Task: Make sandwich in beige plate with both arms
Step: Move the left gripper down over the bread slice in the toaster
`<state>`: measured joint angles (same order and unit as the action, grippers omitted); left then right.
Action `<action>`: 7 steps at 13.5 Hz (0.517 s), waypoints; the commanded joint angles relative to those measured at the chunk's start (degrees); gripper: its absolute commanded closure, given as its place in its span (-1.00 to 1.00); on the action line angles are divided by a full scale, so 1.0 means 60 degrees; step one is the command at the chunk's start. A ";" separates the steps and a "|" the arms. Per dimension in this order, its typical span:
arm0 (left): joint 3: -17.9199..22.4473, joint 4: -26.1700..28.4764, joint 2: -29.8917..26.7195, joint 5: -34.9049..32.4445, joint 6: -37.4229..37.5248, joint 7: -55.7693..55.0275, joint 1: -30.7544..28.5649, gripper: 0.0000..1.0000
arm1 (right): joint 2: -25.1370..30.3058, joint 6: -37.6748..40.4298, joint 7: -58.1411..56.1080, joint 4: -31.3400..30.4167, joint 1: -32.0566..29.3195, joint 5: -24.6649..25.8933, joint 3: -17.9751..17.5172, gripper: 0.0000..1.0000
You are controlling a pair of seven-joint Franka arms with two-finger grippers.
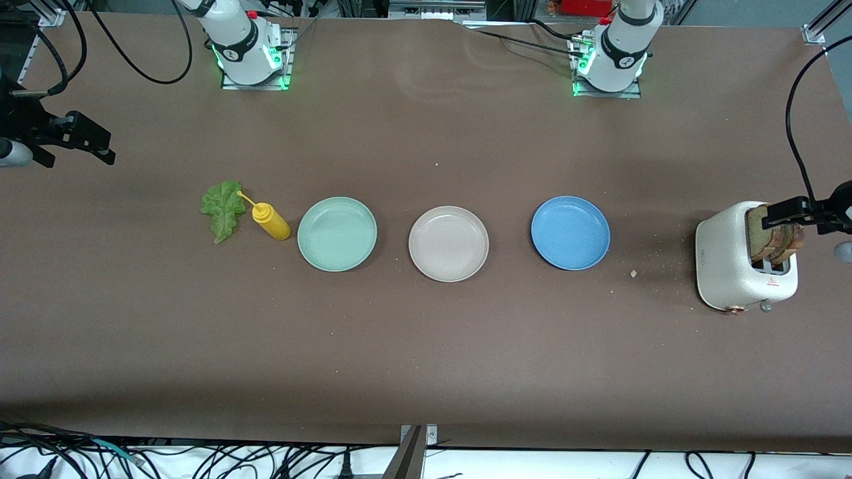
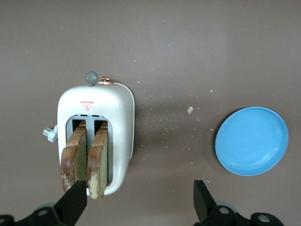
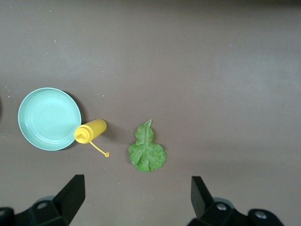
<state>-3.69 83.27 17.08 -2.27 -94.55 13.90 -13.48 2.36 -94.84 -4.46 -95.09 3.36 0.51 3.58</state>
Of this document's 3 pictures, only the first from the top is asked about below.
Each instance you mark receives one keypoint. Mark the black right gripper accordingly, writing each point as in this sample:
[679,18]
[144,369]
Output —
[26,124]

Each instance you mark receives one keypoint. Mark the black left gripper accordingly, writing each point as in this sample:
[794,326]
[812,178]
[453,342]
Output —
[836,211]

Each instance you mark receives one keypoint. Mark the brown bread slice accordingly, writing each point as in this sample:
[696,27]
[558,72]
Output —
[793,243]
[757,243]

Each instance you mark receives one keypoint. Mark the green lettuce leaf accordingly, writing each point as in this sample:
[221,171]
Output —
[223,209]

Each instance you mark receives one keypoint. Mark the yellow mustard squeeze bottle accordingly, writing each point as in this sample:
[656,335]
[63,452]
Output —
[271,223]

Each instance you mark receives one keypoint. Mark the blue plate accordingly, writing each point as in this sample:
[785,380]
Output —
[570,233]

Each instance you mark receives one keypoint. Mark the mint green plate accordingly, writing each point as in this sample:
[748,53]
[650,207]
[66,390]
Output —
[337,234]

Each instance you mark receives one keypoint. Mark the beige plate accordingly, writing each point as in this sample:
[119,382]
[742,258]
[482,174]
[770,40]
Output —
[448,243]

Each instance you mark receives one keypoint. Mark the cream white toaster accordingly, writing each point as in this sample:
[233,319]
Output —
[722,259]

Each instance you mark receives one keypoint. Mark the red box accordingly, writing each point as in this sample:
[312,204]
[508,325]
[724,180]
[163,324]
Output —
[586,6]

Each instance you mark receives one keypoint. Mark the grey metal device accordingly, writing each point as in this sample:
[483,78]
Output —
[432,10]

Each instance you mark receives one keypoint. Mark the grey metal bar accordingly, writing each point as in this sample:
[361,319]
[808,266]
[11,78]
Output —
[406,462]

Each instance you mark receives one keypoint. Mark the aluminium frame profile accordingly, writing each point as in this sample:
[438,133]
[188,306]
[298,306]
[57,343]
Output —
[813,34]
[48,16]

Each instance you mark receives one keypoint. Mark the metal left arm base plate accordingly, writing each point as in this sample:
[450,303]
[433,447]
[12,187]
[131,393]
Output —
[629,94]

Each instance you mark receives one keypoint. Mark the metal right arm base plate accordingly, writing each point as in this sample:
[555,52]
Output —
[287,60]

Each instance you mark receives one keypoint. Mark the silver corner bracket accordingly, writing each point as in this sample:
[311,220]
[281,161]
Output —
[431,436]

